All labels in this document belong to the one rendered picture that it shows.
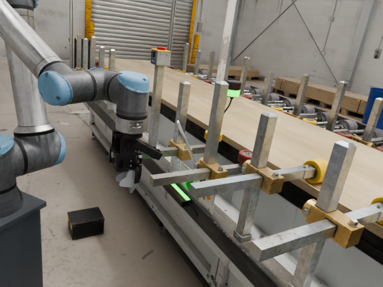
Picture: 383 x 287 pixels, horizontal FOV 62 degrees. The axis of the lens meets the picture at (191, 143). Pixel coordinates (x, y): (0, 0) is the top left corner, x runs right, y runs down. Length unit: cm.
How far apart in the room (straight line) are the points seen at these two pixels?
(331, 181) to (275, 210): 49
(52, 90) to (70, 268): 130
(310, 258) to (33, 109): 108
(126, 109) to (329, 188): 56
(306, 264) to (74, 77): 78
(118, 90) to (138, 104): 7
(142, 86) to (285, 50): 919
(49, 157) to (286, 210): 94
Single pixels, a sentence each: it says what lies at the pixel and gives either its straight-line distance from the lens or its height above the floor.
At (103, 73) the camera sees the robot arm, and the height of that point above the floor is 118.
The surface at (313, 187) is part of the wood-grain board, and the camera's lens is 114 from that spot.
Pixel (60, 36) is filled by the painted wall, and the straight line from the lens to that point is 880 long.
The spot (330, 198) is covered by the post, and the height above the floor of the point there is 101.
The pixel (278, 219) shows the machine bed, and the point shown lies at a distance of 127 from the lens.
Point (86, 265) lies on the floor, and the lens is 202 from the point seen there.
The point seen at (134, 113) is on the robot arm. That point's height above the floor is 110.
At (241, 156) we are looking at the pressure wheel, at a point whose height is 90.
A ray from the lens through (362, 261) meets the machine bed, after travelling 110.
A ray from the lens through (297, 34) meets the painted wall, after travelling 982.
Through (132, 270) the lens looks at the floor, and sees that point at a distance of 198.
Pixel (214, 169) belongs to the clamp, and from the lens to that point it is 115.
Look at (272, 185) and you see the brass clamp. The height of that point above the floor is 95.
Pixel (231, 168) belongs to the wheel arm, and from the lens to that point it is 122.
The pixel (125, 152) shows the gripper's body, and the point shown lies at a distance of 97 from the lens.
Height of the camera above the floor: 135
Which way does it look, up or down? 20 degrees down
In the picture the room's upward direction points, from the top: 8 degrees clockwise
